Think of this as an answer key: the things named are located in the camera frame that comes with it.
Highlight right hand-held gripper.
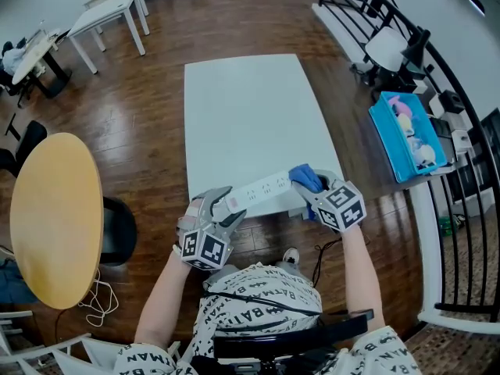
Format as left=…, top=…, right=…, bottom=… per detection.
left=291, top=168, right=367, bottom=234

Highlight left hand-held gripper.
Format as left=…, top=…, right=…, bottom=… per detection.
left=173, top=185, right=248, bottom=271

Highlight blue cloth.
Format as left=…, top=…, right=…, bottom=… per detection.
left=287, top=162, right=325, bottom=221

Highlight white power strip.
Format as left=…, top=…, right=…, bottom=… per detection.
left=225, top=170, right=295, bottom=215

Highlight person's right forearm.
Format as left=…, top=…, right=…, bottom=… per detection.
left=338, top=224, right=387, bottom=330

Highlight person's left forearm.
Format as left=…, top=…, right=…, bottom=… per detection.
left=134, top=248, right=193, bottom=347

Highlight person's left hand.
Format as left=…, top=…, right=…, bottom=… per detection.
left=176, top=199, right=209, bottom=232

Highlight person's right shoe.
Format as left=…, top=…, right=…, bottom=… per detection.
left=281, top=247, right=302, bottom=267

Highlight blue plastic crate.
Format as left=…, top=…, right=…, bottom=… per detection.
left=367, top=91, right=448, bottom=184

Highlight grey trousers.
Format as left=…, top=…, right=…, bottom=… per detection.
left=274, top=259, right=302, bottom=275

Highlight patterned white shirt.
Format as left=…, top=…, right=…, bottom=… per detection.
left=114, top=262, right=423, bottom=375

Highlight black round stool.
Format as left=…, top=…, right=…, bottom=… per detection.
left=100, top=195, right=139, bottom=267

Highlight yellow plush toy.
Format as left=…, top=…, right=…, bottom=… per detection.
left=395, top=112, right=416, bottom=135

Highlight white plush toy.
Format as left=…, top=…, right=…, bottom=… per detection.
left=412, top=142, right=437, bottom=168

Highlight pink plush toy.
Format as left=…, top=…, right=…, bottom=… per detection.
left=386, top=95, right=416, bottom=117

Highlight green crate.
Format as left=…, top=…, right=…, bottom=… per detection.
left=438, top=214, right=466, bottom=238

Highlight black metal railing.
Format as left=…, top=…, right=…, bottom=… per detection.
left=317, top=0, right=500, bottom=324

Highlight black box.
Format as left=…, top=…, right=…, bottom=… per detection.
left=438, top=89, right=466, bottom=113

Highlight yellow round table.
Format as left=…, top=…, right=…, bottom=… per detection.
left=9, top=131, right=105, bottom=311

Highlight black desk lamp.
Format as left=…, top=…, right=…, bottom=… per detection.
left=401, top=28, right=432, bottom=70

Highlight blue bag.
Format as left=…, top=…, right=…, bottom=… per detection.
left=0, top=261, right=39, bottom=306

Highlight white rectangular desk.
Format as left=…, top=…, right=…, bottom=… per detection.
left=66, top=0, right=151, bottom=75

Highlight round white table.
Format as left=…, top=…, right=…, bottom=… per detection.
left=11, top=28, right=73, bottom=100

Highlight black office chair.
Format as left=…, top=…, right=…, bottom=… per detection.
left=0, top=70, right=34, bottom=107

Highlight black floor cable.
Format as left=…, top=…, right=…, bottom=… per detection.
left=311, top=235, right=344, bottom=289

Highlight thin black cable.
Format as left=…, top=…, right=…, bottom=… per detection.
left=202, top=290, right=326, bottom=316

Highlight black chest mount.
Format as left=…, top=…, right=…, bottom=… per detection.
left=212, top=308, right=376, bottom=366

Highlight white floor cable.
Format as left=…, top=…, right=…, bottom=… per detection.
left=77, top=267, right=120, bottom=327

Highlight white chair frame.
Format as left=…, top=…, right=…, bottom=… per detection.
left=0, top=309, right=118, bottom=375

